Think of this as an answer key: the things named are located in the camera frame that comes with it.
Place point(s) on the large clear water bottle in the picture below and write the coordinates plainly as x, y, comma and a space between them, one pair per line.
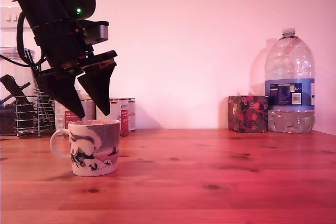
290, 77

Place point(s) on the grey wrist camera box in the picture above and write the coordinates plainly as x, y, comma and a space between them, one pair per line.
102, 32

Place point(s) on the white wall light switch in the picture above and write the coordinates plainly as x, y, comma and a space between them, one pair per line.
8, 16

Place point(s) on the illustrated white ceramic mug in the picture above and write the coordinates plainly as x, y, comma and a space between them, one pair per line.
92, 150

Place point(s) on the black kitchen tool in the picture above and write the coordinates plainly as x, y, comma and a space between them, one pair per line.
10, 82

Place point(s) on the glass jar with dark contents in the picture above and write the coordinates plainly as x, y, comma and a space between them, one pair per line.
8, 121

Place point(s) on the floral patterned cardboard box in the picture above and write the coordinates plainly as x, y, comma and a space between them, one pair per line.
248, 115

